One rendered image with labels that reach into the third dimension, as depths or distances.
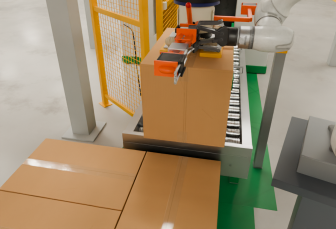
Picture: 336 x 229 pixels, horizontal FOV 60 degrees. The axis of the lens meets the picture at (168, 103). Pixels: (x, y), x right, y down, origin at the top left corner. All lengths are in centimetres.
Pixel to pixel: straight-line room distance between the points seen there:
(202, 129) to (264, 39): 50
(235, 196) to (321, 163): 102
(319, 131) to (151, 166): 79
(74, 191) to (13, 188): 29
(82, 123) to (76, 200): 131
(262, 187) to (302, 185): 104
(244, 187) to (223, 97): 106
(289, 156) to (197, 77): 51
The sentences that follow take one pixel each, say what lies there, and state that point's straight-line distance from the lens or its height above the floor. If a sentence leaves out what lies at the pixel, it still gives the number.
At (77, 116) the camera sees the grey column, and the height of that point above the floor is 21.
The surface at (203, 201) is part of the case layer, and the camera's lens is 136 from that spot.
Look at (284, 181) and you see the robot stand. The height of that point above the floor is 75.
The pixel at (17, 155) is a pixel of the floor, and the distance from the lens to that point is 269.
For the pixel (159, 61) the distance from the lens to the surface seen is 89.
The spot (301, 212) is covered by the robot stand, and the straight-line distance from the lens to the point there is 148.
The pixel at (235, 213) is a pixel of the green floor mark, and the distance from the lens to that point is 205.
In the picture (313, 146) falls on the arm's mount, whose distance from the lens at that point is 129.
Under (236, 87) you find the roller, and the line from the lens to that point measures 232.
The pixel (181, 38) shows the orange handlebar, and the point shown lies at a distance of 114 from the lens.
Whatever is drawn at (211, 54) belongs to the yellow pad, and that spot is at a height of 108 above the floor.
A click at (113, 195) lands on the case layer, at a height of 54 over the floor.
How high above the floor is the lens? 156
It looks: 30 degrees down
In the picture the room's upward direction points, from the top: straight up
